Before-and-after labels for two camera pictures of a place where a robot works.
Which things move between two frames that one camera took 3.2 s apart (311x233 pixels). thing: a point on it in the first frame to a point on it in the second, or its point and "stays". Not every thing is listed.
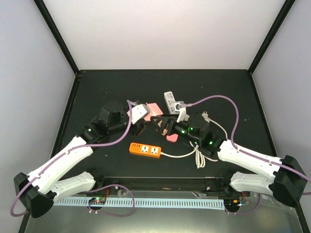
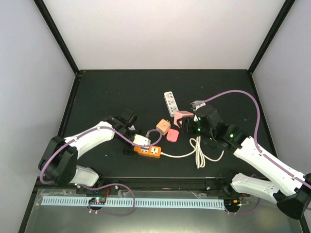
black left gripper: x=138 y=128 to x=128 y=150
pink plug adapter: x=173 y=138 stays
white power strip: x=170 y=101 stays
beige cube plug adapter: x=160 y=126 stays
